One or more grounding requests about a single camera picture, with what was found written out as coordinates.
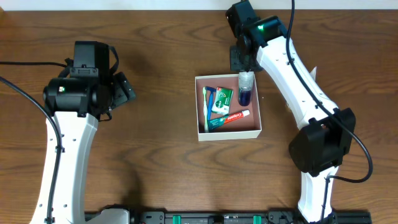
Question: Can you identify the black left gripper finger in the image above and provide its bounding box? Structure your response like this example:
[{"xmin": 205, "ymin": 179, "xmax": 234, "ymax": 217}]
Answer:
[
  {"xmin": 114, "ymin": 72, "xmax": 136, "ymax": 101},
  {"xmin": 111, "ymin": 80, "xmax": 128, "ymax": 109}
]

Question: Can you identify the clear blue soap pump bottle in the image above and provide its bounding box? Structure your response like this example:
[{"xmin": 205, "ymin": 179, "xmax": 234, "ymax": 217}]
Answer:
[{"xmin": 238, "ymin": 72, "xmax": 254, "ymax": 106}]

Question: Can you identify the blue disposable razor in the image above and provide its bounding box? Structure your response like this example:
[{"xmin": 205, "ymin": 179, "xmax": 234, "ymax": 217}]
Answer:
[{"xmin": 205, "ymin": 86, "xmax": 216, "ymax": 120}]

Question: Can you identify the green white soap packet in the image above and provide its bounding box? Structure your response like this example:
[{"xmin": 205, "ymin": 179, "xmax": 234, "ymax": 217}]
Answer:
[{"xmin": 211, "ymin": 87, "xmax": 234, "ymax": 115}]

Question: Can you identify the green white toothbrush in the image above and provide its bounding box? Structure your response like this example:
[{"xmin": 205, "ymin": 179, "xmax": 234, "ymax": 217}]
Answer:
[{"xmin": 202, "ymin": 86, "xmax": 209, "ymax": 133}]

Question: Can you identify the red green toothpaste tube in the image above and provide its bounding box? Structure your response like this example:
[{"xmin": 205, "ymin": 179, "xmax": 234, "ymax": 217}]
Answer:
[{"xmin": 208, "ymin": 110, "xmax": 250, "ymax": 131}]

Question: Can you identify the white floral lotion tube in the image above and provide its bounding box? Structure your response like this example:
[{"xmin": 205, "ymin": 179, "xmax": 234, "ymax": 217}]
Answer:
[{"xmin": 310, "ymin": 67, "xmax": 317, "ymax": 81}]

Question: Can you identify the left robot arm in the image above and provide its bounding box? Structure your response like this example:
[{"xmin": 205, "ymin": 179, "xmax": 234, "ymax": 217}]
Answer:
[{"xmin": 31, "ymin": 41, "xmax": 136, "ymax": 224}]

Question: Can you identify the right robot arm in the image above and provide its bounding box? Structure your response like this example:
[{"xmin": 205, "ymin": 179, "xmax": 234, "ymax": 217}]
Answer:
[{"xmin": 226, "ymin": 1, "xmax": 356, "ymax": 223}]

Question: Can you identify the white square cardboard box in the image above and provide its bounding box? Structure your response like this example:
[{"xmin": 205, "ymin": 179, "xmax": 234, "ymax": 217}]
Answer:
[{"xmin": 195, "ymin": 74, "xmax": 262, "ymax": 141}]

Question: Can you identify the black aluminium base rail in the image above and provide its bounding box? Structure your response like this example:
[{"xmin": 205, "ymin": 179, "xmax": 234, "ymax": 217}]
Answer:
[{"xmin": 101, "ymin": 205, "xmax": 373, "ymax": 224}]

